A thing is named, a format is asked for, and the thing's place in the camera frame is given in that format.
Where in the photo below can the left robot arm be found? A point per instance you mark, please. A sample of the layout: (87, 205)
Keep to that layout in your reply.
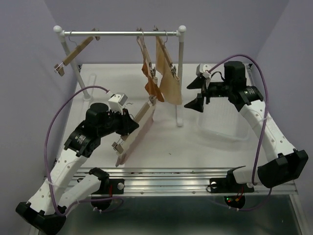
(47, 209)

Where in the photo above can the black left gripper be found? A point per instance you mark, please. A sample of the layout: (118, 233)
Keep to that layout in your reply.
(128, 125)

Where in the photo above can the cream underwear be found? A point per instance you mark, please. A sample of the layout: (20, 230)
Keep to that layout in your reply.
(170, 88)

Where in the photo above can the beige hanger with orange underwear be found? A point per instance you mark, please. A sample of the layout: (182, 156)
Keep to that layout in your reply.
(146, 57)

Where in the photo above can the aluminium mounting rail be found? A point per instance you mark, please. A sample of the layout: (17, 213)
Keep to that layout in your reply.
(168, 160)

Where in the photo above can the white plastic basket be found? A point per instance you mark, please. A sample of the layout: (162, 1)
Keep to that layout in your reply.
(221, 120)

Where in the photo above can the beige clip hanger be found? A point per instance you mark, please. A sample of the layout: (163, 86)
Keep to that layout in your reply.
(58, 68)
(137, 122)

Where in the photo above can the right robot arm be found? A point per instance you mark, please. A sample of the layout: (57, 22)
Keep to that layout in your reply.
(284, 162)

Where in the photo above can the empty beige clip hanger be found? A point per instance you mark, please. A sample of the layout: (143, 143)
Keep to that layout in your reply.
(58, 68)

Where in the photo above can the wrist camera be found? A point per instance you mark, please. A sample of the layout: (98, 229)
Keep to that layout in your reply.
(117, 102)
(202, 70)

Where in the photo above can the pink underwear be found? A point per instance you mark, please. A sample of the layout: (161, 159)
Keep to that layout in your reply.
(139, 137)

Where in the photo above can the orange underwear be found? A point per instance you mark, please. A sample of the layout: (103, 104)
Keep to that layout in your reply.
(151, 87)

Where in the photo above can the white metal clothes rack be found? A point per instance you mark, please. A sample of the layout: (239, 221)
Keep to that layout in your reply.
(70, 39)

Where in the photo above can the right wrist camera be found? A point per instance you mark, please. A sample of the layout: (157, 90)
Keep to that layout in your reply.
(202, 70)

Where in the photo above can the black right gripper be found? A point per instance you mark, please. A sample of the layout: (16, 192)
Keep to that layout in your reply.
(197, 104)

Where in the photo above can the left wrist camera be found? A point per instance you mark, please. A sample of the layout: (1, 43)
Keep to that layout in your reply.
(117, 102)

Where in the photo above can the beige hanger with cream underwear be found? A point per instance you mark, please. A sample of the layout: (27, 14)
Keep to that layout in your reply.
(164, 62)

